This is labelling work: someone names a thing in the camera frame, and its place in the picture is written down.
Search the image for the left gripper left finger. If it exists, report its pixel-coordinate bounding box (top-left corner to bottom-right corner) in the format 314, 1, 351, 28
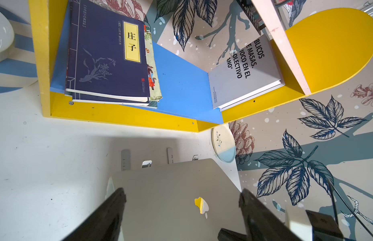
64, 188, 127, 241

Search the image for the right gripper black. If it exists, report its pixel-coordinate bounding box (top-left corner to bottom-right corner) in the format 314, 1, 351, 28
306, 210, 344, 241

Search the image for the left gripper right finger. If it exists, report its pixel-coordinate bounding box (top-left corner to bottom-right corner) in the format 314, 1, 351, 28
218, 189, 299, 241

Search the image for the silver laptop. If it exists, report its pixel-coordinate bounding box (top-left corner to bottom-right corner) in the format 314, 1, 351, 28
106, 159, 246, 241

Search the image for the cream and blue plate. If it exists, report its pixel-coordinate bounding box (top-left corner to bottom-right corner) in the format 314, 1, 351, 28
212, 125, 236, 163

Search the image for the illustrated thin book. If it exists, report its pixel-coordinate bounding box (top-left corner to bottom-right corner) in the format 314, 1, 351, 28
144, 25, 162, 108

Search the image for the white grey book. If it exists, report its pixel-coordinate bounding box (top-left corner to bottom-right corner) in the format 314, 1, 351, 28
208, 35, 285, 111

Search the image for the dark blue book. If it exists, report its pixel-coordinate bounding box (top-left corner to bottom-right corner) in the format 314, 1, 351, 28
65, 1, 150, 106

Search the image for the yellow shelf unit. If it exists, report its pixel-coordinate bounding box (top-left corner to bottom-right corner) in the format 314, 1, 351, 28
29, 1, 373, 132

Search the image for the blue striped plate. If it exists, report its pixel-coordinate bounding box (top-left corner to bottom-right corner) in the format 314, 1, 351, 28
0, 1, 38, 93

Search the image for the white bowl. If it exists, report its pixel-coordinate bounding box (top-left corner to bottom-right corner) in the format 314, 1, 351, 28
0, 12, 14, 62

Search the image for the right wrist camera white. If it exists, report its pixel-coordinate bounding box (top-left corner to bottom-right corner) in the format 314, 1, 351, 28
285, 206, 313, 241

